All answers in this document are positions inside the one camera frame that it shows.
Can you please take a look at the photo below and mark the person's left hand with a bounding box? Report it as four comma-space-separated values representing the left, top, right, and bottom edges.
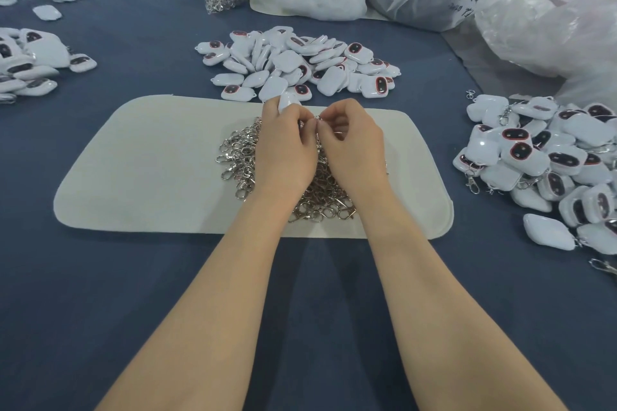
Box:
253, 98, 319, 197

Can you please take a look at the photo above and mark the person's right hand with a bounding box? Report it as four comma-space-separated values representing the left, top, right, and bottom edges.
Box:
317, 100, 391, 200

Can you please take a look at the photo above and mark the white fob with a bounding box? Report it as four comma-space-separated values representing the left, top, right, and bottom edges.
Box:
278, 91, 304, 115

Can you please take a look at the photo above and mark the pile of metal clasps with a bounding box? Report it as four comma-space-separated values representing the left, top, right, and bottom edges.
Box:
217, 117, 360, 223

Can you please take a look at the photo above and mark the pile of finished fobs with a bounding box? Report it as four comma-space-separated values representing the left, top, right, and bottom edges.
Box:
452, 90, 617, 277

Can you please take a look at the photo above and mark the person's right forearm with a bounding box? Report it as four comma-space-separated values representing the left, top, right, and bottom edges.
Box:
361, 184, 568, 411

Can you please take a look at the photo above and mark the person's left forearm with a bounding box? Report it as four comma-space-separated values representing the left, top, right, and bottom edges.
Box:
96, 189, 302, 411

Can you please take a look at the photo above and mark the cream felt work mat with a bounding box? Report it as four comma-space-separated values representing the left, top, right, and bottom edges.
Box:
54, 94, 455, 240

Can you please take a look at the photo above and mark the crumpled clear plastic bag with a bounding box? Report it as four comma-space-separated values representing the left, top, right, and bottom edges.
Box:
475, 0, 617, 109

